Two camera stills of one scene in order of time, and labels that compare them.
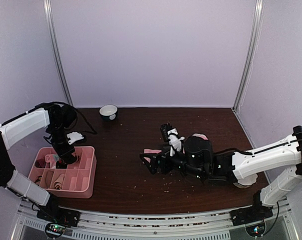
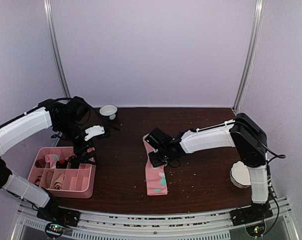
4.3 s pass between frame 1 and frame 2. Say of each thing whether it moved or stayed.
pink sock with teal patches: moved
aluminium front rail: stayed
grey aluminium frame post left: stayed
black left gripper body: moved
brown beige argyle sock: stayed
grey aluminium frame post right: stayed
